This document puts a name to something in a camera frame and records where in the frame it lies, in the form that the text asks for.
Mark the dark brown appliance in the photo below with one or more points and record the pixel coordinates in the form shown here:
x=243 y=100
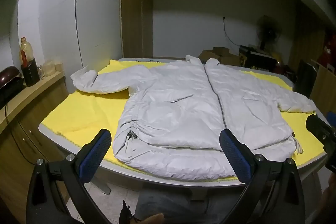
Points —
x=9 y=79

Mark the wooden board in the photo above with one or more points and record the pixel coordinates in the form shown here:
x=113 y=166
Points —
x=324 y=87

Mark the black chair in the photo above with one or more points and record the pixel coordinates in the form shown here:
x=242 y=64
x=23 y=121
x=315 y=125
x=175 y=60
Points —
x=304 y=79

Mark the small glass jar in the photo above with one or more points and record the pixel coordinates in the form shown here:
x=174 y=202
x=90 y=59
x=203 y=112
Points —
x=40 y=72

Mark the large cardboard box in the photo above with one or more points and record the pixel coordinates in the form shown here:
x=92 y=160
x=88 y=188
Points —
x=228 y=57

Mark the yellow cloth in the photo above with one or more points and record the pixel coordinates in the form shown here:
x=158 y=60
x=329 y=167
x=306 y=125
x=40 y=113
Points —
x=86 y=113

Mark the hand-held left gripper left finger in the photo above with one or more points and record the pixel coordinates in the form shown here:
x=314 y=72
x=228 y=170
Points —
x=95 y=154

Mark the cooking oil bottle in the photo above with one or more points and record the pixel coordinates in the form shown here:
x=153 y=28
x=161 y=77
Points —
x=26 y=52

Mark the standing fan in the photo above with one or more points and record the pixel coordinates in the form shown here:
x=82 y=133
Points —
x=267 y=31

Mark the black container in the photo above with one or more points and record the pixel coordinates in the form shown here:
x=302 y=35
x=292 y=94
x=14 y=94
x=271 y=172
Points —
x=31 y=73

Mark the grey table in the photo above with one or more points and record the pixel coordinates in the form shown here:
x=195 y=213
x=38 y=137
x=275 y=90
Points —
x=47 y=130

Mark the white padded jacket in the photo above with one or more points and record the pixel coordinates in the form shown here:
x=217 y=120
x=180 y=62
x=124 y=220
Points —
x=178 y=108

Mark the wooden door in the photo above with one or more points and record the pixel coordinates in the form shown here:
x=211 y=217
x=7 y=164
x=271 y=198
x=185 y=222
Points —
x=136 y=16

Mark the wooden counter cabinet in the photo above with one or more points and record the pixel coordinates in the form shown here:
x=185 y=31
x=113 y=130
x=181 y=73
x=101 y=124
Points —
x=29 y=119

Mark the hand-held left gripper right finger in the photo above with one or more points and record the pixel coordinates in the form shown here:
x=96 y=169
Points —
x=235 y=155

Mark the small cardboard box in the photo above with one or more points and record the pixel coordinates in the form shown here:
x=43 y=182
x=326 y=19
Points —
x=207 y=55

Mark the person's jeans leg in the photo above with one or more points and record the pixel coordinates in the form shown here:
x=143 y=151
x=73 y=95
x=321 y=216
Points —
x=168 y=205

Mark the black and yellow box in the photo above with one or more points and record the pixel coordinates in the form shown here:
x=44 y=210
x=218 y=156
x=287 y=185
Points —
x=258 y=58

